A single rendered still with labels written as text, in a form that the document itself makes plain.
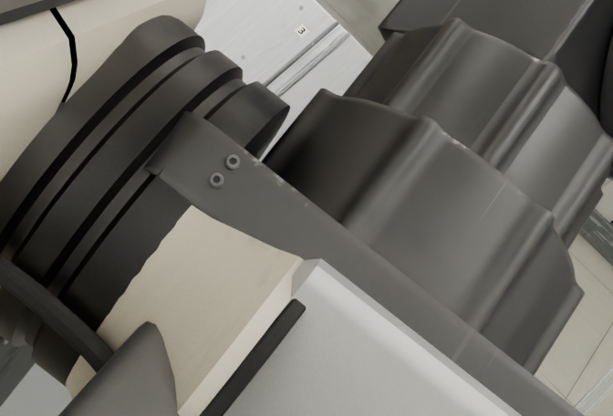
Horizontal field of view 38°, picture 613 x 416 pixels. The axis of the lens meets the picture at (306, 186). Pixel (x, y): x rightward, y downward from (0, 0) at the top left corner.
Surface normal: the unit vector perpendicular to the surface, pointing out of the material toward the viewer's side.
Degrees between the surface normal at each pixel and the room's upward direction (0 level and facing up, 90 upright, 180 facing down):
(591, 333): 0
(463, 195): 37
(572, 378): 0
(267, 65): 44
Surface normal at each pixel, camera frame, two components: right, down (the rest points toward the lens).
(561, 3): -0.41, -0.60
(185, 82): 0.43, -0.55
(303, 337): -0.29, 0.36
